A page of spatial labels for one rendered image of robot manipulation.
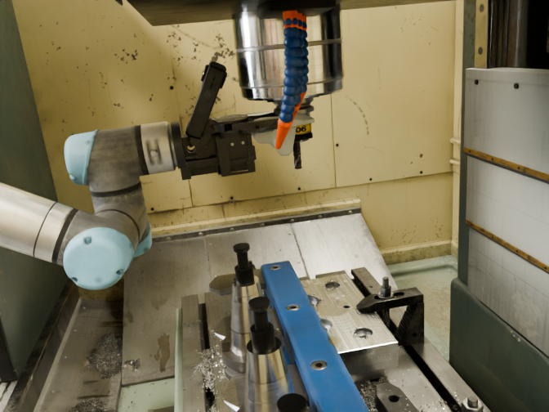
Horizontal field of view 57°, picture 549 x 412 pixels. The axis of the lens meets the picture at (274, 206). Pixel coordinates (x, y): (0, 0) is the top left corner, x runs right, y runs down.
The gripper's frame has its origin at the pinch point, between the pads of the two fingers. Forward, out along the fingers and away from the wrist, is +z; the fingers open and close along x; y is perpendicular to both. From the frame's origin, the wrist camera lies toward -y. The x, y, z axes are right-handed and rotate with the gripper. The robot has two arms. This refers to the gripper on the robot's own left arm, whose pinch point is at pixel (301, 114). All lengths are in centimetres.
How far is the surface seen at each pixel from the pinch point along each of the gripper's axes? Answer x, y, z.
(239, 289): 35.5, 9.9, -15.1
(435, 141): -100, 32, 73
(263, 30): 6.5, -12.7, -5.5
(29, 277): -58, 42, -66
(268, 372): 47, 11, -14
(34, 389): -42, 66, -67
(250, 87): 3.8, -5.2, -7.9
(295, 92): 19.6, -5.3, -4.8
